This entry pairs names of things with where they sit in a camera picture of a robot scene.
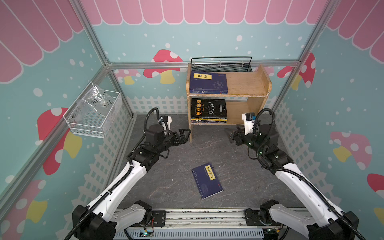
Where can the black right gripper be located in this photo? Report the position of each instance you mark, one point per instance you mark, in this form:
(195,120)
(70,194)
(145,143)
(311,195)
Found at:
(236,137)

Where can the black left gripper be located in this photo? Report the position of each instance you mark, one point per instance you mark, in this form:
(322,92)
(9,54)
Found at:
(182,131)

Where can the yellow cover book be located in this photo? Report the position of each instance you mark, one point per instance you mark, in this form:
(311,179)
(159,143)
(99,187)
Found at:
(209,121)

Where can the black book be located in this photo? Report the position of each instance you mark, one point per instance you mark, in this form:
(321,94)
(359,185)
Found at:
(208,109)

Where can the navy book yellow label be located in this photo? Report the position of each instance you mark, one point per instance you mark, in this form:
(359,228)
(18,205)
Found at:
(207,181)
(208,81)

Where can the blue book small yellow label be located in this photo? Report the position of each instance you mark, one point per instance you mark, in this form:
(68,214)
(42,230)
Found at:
(210,92)

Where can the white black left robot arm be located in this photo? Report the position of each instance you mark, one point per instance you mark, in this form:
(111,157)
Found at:
(120,186)

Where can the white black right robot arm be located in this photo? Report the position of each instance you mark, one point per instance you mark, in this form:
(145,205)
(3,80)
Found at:
(326,221)

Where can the wooden two-tier bookshelf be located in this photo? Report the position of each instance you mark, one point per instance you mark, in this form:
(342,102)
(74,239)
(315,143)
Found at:
(256,87)

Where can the clear plastic bag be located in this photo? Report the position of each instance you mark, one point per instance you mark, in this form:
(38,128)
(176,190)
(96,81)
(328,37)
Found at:
(95,109)

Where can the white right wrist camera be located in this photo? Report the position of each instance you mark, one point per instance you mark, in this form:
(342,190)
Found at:
(249,122)

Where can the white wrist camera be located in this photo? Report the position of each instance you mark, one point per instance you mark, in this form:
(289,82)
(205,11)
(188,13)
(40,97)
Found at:
(165,121)
(249,122)

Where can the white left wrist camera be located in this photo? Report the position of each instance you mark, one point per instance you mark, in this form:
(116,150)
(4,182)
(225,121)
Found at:
(165,121)

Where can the black wire mesh basket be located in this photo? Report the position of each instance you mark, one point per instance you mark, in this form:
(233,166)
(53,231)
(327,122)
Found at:
(222,64)

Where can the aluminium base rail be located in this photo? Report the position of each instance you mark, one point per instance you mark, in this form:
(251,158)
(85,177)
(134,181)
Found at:
(204,224)

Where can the white wire wall basket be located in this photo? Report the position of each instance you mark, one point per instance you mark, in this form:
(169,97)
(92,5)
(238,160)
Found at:
(83,130)

